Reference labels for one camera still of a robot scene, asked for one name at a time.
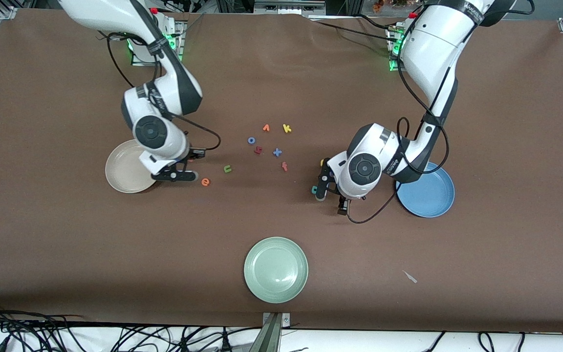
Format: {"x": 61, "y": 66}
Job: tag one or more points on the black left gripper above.
{"x": 325, "y": 176}

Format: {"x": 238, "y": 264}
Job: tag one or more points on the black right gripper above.
{"x": 191, "y": 155}

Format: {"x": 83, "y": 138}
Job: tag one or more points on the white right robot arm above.
{"x": 150, "y": 131}

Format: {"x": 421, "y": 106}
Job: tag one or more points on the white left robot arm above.
{"x": 362, "y": 168}

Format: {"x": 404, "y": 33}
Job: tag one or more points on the beige brown plate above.
{"x": 125, "y": 171}

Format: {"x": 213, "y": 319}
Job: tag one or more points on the blue plate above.
{"x": 430, "y": 195}

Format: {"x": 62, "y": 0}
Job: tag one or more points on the green plate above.
{"x": 275, "y": 270}

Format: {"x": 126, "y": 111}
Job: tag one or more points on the small white paper scrap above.
{"x": 411, "y": 277}

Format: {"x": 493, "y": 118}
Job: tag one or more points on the brown table cover mat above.
{"x": 66, "y": 244}

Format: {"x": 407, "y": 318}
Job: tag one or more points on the grey metal box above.
{"x": 286, "y": 7}

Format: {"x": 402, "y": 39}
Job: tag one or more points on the orange background objects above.
{"x": 378, "y": 6}

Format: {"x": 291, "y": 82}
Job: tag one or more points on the metal camera stand bracket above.
{"x": 274, "y": 337}

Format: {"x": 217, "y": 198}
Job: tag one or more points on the black metal frame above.
{"x": 235, "y": 6}

